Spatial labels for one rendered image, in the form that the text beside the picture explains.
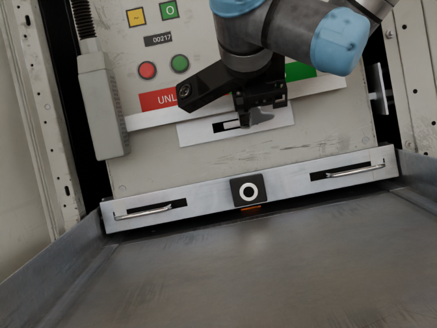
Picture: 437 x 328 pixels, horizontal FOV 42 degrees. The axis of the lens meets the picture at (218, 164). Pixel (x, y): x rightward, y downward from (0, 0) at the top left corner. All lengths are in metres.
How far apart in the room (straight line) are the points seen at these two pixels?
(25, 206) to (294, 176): 0.47
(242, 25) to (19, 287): 0.40
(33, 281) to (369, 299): 0.39
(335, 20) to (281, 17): 0.06
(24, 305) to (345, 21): 0.48
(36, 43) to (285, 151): 0.47
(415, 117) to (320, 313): 0.56
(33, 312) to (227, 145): 0.48
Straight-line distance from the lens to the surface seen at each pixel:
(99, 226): 1.07
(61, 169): 1.04
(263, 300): 0.61
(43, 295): 0.76
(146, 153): 1.05
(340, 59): 0.67
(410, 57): 1.05
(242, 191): 1.01
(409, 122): 1.05
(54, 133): 1.04
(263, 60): 0.78
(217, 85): 0.83
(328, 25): 0.67
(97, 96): 0.95
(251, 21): 0.70
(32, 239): 1.03
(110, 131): 0.95
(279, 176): 1.04
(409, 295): 0.57
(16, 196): 1.01
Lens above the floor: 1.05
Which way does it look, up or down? 5 degrees down
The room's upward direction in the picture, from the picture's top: 12 degrees counter-clockwise
